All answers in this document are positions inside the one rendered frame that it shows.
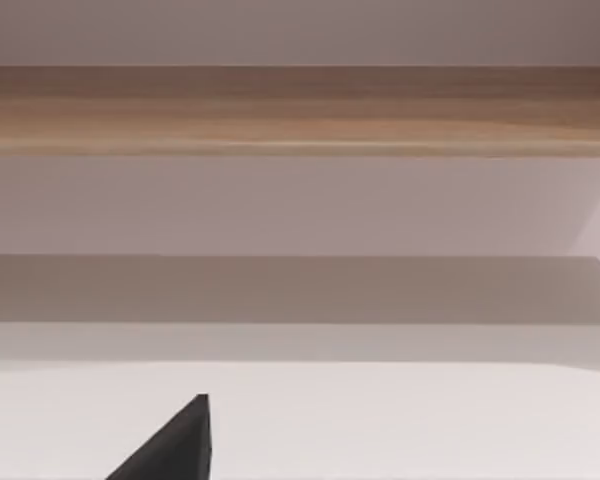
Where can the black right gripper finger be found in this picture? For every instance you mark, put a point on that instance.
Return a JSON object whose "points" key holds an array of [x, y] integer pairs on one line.
{"points": [[180, 445]]}

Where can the wooden board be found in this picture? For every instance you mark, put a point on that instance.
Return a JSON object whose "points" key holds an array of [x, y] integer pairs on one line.
{"points": [[300, 110]]}

